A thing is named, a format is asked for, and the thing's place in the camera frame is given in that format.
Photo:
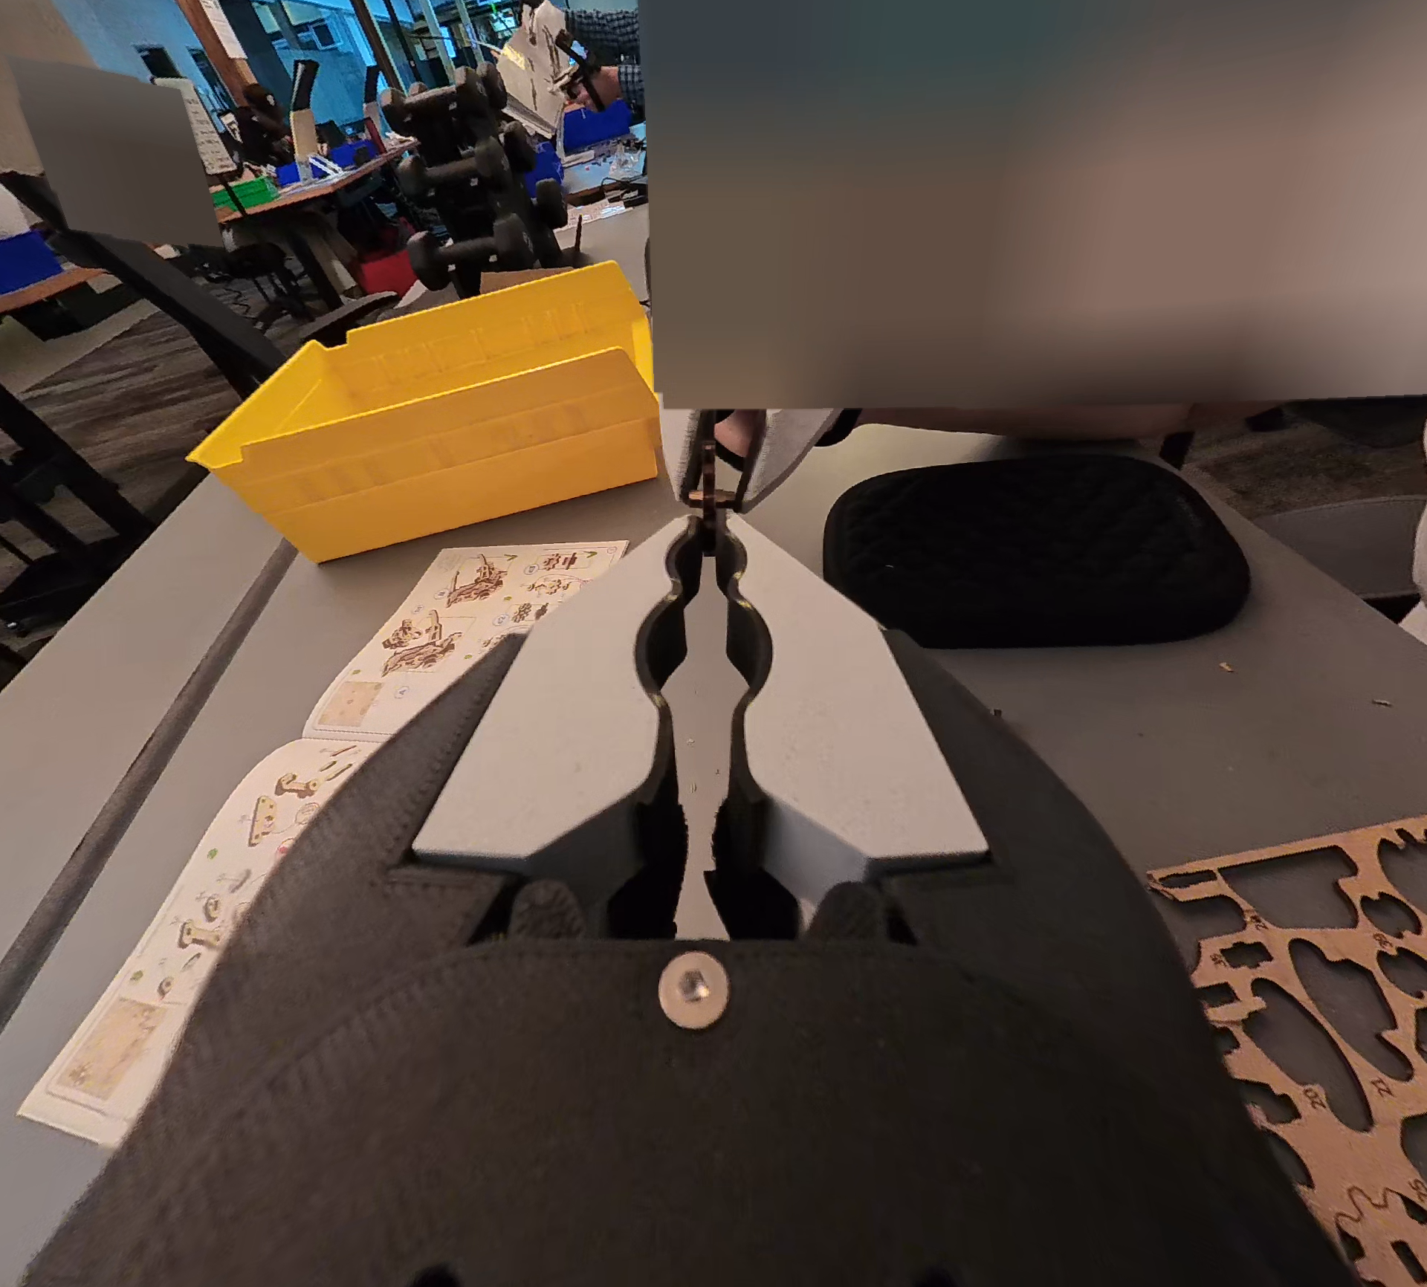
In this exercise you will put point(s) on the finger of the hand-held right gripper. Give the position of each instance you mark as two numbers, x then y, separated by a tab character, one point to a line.
690	451
786	445

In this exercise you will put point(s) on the person's right hand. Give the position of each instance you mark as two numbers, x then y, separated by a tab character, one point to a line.
736	440

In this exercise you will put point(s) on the paper instruction booklet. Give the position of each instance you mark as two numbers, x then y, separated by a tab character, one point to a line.
447	618

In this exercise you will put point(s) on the yellow plastic bin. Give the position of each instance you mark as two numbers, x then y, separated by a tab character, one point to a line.
447	440

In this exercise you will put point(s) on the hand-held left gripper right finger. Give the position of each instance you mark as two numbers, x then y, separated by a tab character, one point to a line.
860	752

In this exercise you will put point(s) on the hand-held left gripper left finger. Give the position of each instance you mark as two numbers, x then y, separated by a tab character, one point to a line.
536	752

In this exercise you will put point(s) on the black padded wrist rest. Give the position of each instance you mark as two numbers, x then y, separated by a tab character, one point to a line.
1038	552

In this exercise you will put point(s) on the blue plastic bin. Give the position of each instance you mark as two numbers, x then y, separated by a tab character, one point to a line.
601	128
28	259

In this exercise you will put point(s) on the laser-cut wooden parts sheet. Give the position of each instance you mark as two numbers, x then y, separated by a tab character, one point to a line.
1313	1096

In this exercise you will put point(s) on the dumbbell rack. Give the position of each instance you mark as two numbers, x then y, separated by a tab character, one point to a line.
470	172

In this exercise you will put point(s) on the medium wooden gear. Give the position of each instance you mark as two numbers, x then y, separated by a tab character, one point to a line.
709	499

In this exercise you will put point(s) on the person's right forearm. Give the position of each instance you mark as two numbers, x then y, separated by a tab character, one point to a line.
1060	419

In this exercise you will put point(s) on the black desk frame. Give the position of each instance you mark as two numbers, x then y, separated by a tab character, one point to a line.
168	300

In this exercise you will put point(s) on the green plastic bin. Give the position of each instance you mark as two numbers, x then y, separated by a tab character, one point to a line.
248	193

